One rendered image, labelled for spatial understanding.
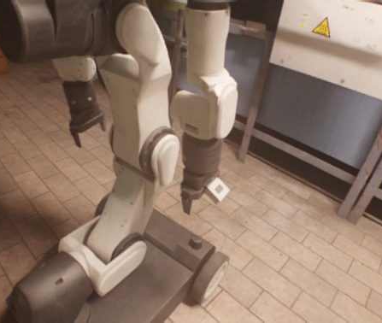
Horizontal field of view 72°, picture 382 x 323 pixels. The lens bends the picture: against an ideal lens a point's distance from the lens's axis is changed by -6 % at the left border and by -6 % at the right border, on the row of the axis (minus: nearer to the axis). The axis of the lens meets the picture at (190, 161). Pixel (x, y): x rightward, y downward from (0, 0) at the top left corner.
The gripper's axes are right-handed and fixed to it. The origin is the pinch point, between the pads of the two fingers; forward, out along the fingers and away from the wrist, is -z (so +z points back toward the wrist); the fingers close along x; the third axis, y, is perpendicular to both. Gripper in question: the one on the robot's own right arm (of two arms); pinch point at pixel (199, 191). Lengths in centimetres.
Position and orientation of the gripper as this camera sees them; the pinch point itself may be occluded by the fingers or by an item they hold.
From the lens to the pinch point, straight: 72.3
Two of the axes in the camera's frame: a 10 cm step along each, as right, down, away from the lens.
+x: 5.9, -5.4, 6.0
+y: -8.0, -4.0, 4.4
